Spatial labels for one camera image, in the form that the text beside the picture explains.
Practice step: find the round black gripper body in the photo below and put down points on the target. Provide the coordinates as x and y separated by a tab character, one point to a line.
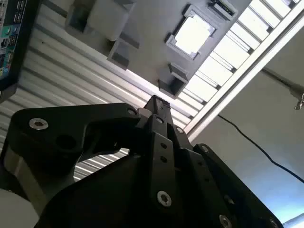
107	202

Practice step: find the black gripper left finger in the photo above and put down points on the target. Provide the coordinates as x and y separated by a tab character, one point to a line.
71	123

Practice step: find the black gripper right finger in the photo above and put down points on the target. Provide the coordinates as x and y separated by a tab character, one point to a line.
213	171

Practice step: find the CPU with silver lid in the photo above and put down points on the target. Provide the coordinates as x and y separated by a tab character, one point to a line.
193	34

